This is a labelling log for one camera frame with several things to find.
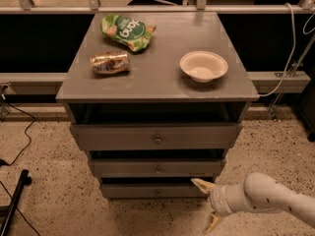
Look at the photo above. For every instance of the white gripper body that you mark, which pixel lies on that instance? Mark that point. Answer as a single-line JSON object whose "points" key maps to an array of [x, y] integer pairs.
{"points": [[218, 200]]}

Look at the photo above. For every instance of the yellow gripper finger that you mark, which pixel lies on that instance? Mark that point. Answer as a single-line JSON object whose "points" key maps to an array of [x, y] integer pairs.
{"points": [[213, 220], [204, 186]]}

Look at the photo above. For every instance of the grey bottom drawer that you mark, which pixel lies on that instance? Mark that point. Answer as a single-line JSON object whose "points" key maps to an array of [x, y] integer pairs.
{"points": [[151, 191]]}

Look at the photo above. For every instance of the grey drawer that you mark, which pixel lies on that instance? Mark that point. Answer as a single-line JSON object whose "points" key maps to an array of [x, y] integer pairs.
{"points": [[134, 168], [151, 191], [133, 137]]}

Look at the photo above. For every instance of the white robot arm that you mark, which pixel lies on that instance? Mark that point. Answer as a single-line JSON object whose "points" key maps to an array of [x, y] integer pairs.
{"points": [[258, 193]]}

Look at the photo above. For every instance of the grey wooden drawer cabinet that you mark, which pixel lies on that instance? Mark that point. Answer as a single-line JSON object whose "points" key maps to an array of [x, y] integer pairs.
{"points": [[156, 91]]}

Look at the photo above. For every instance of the grey middle drawer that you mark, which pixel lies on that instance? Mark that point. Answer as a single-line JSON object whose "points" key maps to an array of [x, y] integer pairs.
{"points": [[134, 168]]}

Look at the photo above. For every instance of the grey top drawer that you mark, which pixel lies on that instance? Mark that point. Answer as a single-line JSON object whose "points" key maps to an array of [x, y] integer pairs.
{"points": [[133, 137]]}

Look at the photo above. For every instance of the white paper bowl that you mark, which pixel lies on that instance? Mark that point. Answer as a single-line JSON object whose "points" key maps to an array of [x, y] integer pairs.
{"points": [[203, 66]]}

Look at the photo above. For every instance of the crushed brown snack packet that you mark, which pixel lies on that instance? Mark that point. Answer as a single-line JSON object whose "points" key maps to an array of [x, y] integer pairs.
{"points": [[108, 63]]}

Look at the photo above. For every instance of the green chip bag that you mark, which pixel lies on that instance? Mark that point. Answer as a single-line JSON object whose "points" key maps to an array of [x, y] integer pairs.
{"points": [[127, 31]]}

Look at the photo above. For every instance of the black stand leg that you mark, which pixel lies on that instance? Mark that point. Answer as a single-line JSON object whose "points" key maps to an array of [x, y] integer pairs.
{"points": [[7, 212]]}

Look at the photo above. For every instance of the metal railing frame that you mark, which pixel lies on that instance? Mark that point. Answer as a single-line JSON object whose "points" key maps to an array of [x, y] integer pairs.
{"points": [[102, 6]]}

